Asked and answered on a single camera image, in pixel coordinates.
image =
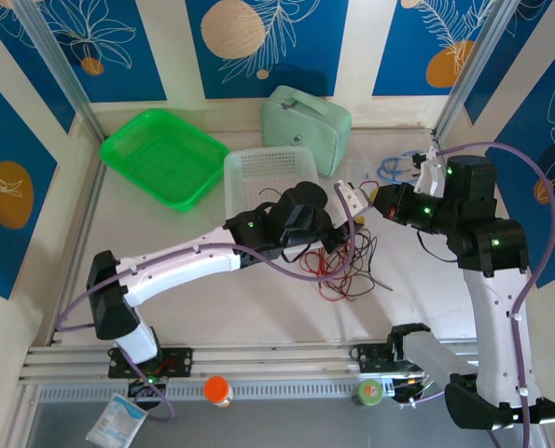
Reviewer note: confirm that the mint green zip pouch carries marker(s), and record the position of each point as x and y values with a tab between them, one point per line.
305	130

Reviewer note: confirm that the white printed packet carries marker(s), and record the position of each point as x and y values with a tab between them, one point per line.
116	420

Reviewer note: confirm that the jar with orange lid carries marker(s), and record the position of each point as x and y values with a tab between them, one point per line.
217	389

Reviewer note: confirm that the green plastic basket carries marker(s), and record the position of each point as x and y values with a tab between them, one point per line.
165	158

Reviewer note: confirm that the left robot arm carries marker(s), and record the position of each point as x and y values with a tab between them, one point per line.
179	261

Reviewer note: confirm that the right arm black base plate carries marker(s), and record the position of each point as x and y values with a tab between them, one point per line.
365	357

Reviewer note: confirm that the aluminium frame post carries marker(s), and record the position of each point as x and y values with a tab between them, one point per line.
470	70
62	65

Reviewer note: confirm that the blue stethoscope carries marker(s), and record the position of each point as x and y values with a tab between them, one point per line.
398	159

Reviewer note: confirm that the aluminium mounting rail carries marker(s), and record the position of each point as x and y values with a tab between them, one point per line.
267	359

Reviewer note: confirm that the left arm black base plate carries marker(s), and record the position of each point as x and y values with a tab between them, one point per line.
184	361

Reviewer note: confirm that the jar with green lid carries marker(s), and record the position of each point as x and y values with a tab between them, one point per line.
368	393

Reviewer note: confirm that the white plastic basket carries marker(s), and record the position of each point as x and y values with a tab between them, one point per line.
258	172

